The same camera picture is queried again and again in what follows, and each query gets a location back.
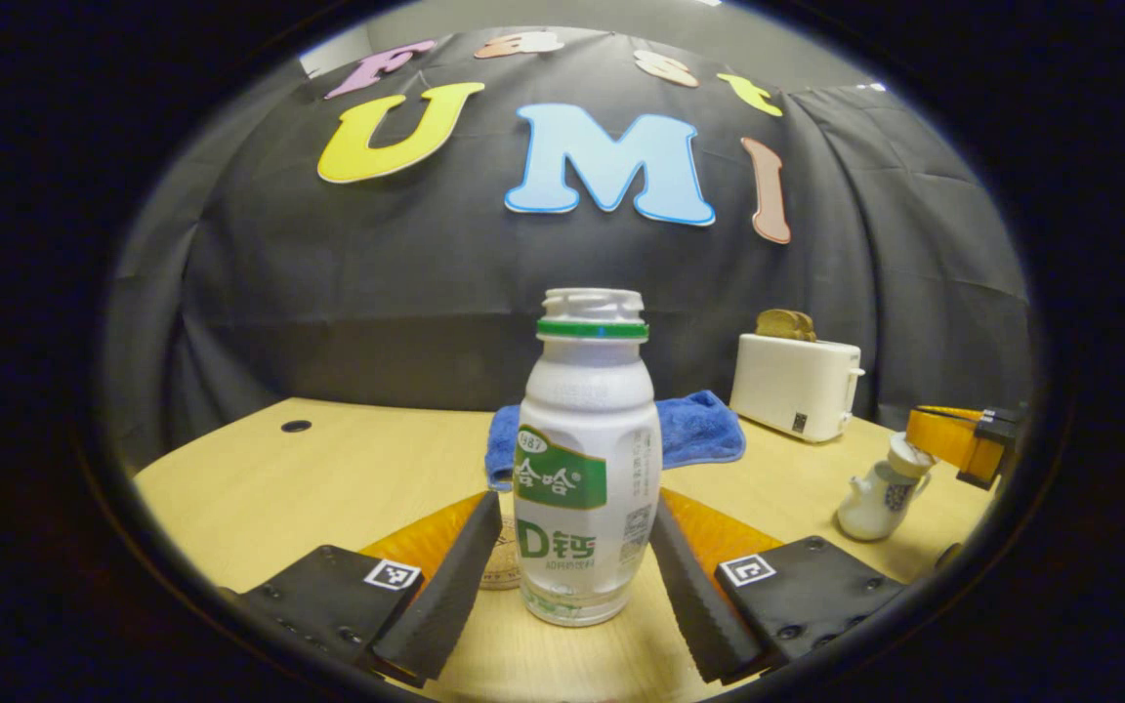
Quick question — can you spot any white toaster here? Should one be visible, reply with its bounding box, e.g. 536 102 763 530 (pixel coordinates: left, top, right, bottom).
729 332 866 444

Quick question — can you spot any black backdrop cloth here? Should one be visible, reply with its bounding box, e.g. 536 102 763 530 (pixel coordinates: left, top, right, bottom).
104 29 1037 470

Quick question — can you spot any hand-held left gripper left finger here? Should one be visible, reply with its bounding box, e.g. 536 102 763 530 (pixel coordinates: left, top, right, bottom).
221 490 505 689

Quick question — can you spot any white blue-flowered teacup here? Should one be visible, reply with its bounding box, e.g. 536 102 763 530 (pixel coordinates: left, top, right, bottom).
836 459 933 543

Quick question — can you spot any blue towel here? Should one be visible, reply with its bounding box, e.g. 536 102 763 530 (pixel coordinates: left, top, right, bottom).
484 391 747 491

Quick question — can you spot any white plastic water bottle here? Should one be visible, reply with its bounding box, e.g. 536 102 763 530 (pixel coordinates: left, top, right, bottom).
512 287 663 628

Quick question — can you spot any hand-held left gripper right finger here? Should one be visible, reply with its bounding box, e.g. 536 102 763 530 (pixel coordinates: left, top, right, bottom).
648 488 910 684

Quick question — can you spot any white teacup lid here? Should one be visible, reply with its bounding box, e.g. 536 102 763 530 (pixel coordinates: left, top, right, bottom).
888 433 937 479

